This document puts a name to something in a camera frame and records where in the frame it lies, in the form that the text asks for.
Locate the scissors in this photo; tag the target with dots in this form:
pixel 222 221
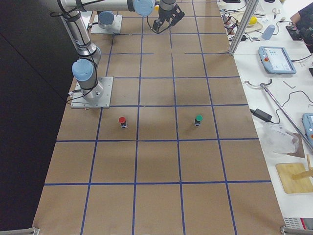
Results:
pixel 276 11

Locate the yellow lemon toy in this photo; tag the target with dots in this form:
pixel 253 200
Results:
pixel 253 20

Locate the clear plastic bag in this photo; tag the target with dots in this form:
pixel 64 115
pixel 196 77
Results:
pixel 276 138

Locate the black power adapter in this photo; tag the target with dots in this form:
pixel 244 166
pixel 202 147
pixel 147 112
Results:
pixel 261 115

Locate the light blue cup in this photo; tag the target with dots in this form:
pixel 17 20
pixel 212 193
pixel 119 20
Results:
pixel 268 32

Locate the red push button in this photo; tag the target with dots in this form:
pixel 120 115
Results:
pixel 123 122

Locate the wooden board stand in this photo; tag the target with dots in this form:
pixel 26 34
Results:
pixel 295 178

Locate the metal cane with handle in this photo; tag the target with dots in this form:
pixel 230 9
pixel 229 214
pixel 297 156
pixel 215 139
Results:
pixel 264 86

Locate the aluminium frame post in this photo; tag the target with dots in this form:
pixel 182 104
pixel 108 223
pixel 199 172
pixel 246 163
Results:
pixel 250 8

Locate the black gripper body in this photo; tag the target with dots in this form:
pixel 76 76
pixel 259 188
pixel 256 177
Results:
pixel 162 16

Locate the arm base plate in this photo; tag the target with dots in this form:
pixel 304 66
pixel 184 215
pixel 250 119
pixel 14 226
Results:
pixel 114 28
pixel 99 97

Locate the green push button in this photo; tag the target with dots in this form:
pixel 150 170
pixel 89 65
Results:
pixel 198 120

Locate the person in dark shirt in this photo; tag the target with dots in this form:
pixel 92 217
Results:
pixel 303 20

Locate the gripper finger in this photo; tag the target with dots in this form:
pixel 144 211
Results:
pixel 172 23
pixel 156 28

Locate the blue teach pendant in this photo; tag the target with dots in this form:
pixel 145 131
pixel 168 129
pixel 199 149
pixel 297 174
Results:
pixel 307 120
pixel 276 60

